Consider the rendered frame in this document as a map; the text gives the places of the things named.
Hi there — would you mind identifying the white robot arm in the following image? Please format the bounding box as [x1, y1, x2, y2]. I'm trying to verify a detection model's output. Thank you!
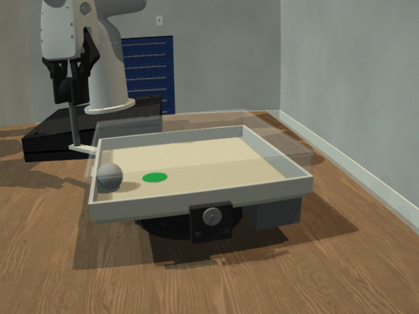
[84, 0, 147, 114]

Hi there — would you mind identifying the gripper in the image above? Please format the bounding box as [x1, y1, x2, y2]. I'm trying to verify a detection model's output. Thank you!
[41, 0, 100, 106]

